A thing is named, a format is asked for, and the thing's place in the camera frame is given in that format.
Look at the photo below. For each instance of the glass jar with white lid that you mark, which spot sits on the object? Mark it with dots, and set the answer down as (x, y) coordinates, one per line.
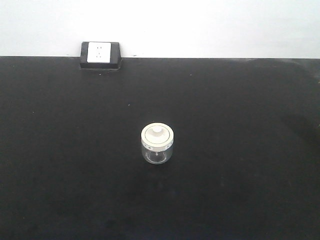
(157, 140)

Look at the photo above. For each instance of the white socket in black box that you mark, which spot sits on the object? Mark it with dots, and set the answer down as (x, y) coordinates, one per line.
(100, 55)

